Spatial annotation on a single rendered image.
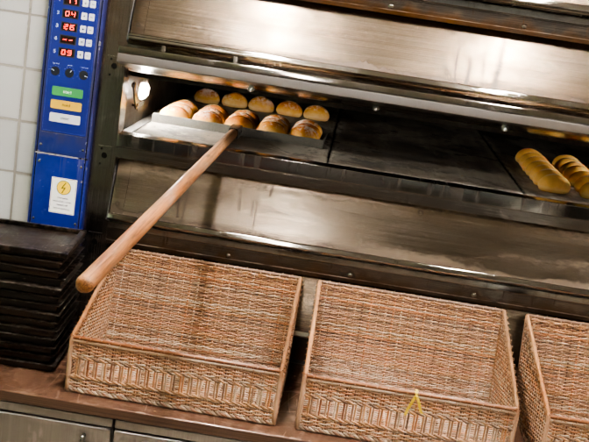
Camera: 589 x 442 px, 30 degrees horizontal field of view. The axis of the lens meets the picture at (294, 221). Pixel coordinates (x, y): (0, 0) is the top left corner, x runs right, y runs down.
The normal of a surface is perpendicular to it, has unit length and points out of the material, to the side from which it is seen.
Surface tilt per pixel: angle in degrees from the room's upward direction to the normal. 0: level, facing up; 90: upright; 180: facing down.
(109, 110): 90
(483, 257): 70
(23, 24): 90
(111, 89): 90
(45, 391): 0
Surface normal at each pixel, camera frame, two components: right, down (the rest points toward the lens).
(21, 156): -0.07, 0.21
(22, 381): 0.14, -0.97
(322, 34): -0.01, -0.13
